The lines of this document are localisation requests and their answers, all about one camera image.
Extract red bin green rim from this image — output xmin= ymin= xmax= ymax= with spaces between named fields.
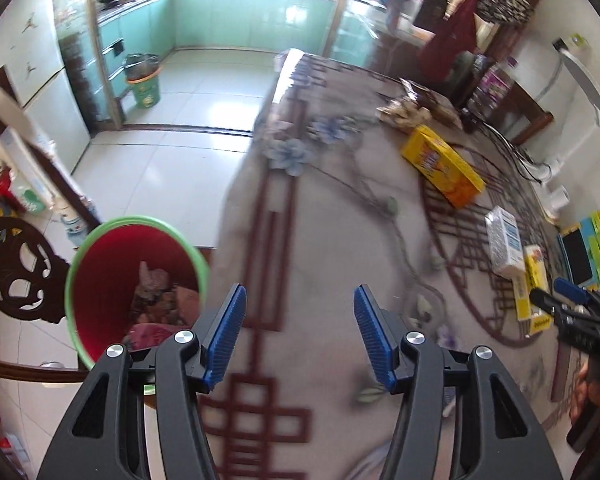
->
xmin=64 ymin=215 xmax=211 ymax=376

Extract plastic bottle purple label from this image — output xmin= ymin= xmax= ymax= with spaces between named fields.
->
xmin=472 ymin=57 xmax=516 ymax=121

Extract dark red hanging cloth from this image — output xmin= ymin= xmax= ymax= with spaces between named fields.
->
xmin=419 ymin=0 xmax=486 ymax=81

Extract yellow tube box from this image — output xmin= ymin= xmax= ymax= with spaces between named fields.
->
xmin=512 ymin=244 xmax=553 ymax=337

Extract brown snack pack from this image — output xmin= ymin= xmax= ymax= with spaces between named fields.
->
xmin=399 ymin=77 xmax=463 ymax=128

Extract crumpled beige wrapper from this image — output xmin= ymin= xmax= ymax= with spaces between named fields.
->
xmin=377 ymin=97 xmax=431 ymax=133

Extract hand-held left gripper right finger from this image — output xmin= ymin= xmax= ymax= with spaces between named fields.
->
xmin=353 ymin=284 xmax=563 ymax=480

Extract person's right hand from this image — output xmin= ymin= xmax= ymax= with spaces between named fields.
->
xmin=569 ymin=362 xmax=600 ymax=428

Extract yellow cardboard box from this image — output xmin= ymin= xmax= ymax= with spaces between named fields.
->
xmin=400 ymin=125 xmax=486 ymax=210

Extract colourful toy tablet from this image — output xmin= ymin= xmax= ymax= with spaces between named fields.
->
xmin=557 ymin=210 xmax=600 ymax=291

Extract white refrigerator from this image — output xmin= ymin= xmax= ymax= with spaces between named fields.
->
xmin=0 ymin=0 xmax=91 ymax=176

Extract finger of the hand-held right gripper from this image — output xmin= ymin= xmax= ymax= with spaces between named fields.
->
xmin=529 ymin=287 xmax=573 ymax=317
xmin=552 ymin=277 xmax=600 ymax=311

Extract white standing appliance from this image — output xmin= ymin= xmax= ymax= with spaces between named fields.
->
xmin=552 ymin=35 xmax=600 ymax=171

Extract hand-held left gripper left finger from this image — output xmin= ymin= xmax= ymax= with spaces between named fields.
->
xmin=37 ymin=282 xmax=248 ymax=480

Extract plain wooden chair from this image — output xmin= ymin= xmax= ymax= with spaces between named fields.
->
xmin=460 ymin=25 xmax=553 ymax=146

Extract teal kitchen cabinets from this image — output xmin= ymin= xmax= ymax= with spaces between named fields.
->
xmin=97 ymin=0 xmax=376 ymax=91

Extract pink carton box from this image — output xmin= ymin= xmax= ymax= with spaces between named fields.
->
xmin=127 ymin=322 xmax=176 ymax=351

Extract white blue carton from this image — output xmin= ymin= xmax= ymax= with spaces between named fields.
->
xmin=484 ymin=206 xmax=526 ymax=278

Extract green kitchen bin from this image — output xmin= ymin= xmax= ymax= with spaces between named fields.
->
xmin=123 ymin=52 xmax=162 ymax=109

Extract carved dark wooden chair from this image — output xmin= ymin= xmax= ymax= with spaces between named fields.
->
xmin=0 ymin=95 xmax=106 ymax=326

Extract white cable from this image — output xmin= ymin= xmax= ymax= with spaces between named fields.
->
xmin=480 ymin=120 xmax=556 ymax=186

